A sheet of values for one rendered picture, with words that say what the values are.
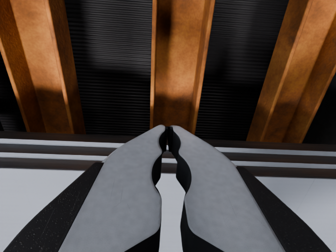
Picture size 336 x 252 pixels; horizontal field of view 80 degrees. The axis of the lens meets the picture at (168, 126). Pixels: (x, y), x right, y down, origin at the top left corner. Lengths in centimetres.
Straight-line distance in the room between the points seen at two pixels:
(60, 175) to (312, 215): 31
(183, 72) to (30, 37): 25
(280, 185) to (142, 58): 37
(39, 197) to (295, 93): 43
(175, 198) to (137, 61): 33
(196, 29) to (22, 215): 35
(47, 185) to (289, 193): 27
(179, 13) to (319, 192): 30
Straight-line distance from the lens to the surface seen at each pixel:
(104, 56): 50
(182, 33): 35
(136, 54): 49
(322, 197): 31
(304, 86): 44
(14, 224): 34
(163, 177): 23
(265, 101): 39
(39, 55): 40
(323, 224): 36
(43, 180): 26
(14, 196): 30
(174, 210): 27
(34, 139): 28
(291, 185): 28
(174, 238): 32
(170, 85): 36
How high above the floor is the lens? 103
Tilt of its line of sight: 60 degrees down
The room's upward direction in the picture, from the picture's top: 177 degrees clockwise
